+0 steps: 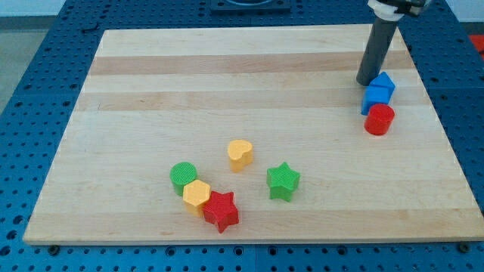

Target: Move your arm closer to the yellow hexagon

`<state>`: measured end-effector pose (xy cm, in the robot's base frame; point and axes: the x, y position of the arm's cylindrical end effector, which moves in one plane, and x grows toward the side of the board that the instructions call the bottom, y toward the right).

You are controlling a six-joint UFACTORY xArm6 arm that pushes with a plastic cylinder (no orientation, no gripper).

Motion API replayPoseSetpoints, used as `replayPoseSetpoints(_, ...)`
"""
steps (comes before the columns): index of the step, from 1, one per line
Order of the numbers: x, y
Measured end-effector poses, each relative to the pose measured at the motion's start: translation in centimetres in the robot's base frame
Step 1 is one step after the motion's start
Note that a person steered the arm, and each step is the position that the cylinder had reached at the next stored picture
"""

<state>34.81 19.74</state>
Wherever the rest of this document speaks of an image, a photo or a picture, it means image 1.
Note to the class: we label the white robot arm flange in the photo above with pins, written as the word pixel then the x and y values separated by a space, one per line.
pixel 395 10

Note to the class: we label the yellow hexagon block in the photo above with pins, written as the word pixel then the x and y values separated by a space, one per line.
pixel 195 195

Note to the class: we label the yellow heart block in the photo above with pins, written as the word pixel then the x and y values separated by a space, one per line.
pixel 240 154

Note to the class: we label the wooden board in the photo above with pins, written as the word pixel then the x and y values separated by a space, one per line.
pixel 156 97

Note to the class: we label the green star block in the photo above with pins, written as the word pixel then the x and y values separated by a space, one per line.
pixel 282 182

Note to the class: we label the green cylinder block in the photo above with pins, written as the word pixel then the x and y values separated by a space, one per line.
pixel 182 174

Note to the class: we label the red star block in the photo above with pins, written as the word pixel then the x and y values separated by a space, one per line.
pixel 221 210

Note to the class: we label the blue cube block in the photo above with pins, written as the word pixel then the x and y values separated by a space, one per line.
pixel 374 95

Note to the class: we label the red cylinder block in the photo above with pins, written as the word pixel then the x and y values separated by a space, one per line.
pixel 379 119

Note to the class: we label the blue triangular block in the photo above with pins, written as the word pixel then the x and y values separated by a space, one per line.
pixel 384 81

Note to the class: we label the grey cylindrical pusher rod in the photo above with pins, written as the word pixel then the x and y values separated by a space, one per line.
pixel 382 32

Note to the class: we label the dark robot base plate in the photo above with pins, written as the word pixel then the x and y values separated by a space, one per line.
pixel 248 6

